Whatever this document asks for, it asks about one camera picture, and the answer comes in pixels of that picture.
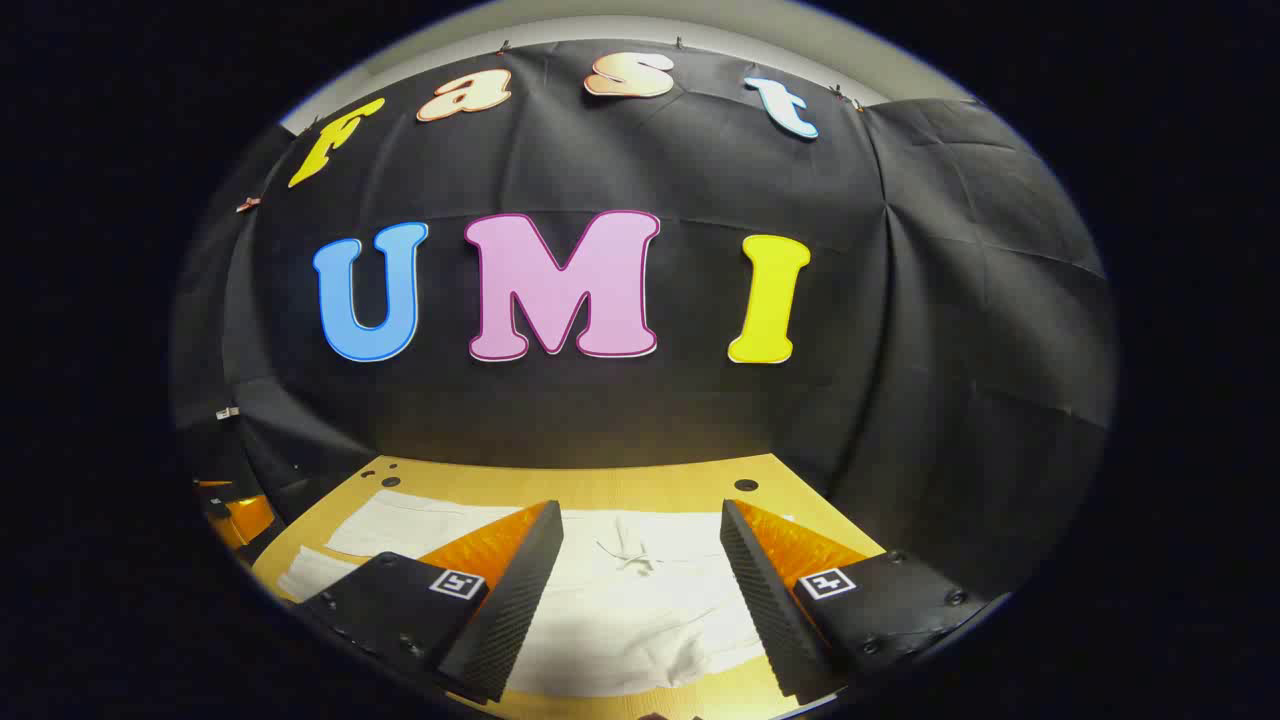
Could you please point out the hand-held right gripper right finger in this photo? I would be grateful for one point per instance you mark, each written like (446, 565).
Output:
(760, 600)

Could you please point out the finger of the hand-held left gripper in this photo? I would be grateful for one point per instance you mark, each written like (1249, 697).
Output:
(240, 518)

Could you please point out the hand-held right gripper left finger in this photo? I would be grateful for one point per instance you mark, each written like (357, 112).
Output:
(520, 600)

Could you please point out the black backdrop cloth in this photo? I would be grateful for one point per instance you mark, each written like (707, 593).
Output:
(700, 160)

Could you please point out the white jeans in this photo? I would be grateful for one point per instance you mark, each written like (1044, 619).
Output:
(640, 620)

